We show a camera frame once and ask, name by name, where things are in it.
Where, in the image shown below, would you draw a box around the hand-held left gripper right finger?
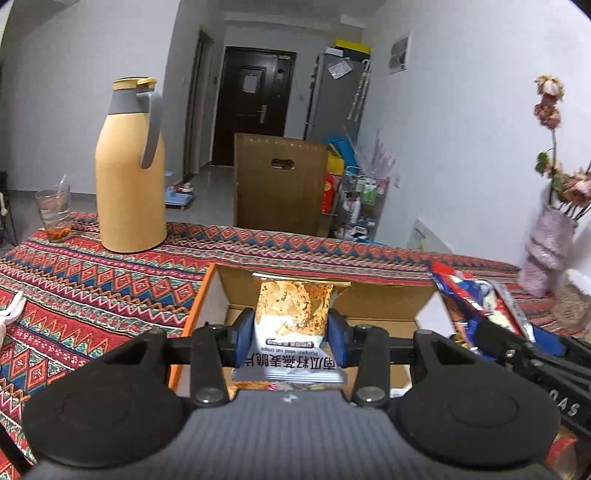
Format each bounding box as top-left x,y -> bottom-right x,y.
325,308 -> 476,409

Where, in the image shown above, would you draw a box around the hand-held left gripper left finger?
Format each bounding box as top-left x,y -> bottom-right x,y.
106,308 -> 256,408

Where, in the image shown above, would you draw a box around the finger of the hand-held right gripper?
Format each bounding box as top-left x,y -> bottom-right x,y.
549,335 -> 591,358
475,320 -> 544,370

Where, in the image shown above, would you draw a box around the cookie print snack packet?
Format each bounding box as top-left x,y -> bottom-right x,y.
231,272 -> 349,386

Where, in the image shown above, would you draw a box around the blue red snack packet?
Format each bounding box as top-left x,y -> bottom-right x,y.
427,261 -> 539,356

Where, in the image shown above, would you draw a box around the red cardboard box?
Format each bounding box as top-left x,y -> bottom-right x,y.
167,262 -> 460,402

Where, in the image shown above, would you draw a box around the pink ceramic vase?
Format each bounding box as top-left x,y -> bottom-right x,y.
517,205 -> 578,298

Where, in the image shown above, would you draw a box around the white paper bag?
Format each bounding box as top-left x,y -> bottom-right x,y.
409,218 -> 455,254

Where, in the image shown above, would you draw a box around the brown cardboard box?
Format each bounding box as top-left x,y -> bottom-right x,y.
233,133 -> 329,238

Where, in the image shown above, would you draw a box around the small red box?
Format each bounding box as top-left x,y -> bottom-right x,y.
322,173 -> 337,214

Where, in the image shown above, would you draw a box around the blue tray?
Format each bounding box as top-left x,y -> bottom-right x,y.
167,182 -> 195,209

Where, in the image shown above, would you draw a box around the yellow thermos jug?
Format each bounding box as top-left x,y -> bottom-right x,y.
95,77 -> 168,254

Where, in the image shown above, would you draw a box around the blue board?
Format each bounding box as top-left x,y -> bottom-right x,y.
322,135 -> 358,169

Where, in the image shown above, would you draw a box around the dark entrance door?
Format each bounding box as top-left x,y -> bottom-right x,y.
212,46 -> 297,168

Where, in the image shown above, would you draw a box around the glass cup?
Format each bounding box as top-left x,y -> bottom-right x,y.
35,173 -> 73,243

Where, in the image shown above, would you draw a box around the grey refrigerator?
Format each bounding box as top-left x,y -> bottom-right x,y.
302,47 -> 370,141

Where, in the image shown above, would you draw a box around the dried pink roses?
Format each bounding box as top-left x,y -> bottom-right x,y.
533,74 -> 591,217

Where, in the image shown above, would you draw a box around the white cloth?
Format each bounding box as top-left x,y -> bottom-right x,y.
0,291 -> 26,342

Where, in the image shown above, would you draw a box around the folded umbrella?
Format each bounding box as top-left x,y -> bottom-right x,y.
347,59 -> 371,123

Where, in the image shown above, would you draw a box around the black stand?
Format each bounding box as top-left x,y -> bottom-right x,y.
0,171 -> 19,250

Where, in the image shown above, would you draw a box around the yellow box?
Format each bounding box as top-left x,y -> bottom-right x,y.
334,39 -> 372,58

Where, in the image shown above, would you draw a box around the wire rack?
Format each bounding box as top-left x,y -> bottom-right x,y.
330,168 -> 391,243

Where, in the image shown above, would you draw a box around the wall poster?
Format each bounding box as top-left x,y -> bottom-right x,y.
388,33 -> 411,75

